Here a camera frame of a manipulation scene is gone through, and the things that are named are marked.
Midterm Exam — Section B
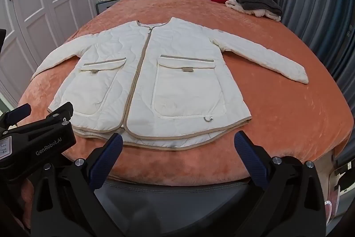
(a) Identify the light wooden furniture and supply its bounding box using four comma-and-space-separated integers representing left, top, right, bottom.
328, 143, 355, 199

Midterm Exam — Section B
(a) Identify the grey knitted garment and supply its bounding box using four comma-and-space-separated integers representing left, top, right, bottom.
236, 0, 283, 17

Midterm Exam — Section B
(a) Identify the orange plush blanket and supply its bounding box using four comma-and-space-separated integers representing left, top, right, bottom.
17, 0, 354, 230

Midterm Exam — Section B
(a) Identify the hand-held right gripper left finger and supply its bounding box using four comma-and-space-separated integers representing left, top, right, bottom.
29, 133, 124, 237

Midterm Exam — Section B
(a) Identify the dark bedside table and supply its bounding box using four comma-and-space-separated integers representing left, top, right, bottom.
96, 0, 120, 15

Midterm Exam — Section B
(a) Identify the cream fleece garment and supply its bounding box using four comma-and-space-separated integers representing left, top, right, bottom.
225, 0, 281, 22

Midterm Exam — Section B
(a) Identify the white quilted blanket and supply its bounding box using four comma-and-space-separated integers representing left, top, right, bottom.
30, 17, 309, 150

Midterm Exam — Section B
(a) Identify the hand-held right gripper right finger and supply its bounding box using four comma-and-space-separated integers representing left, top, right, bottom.
234, 131, 326, 237

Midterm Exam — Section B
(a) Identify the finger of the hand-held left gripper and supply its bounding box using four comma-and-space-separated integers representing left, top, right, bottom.
0, 103, 32, 132
44, 102, 74, 127

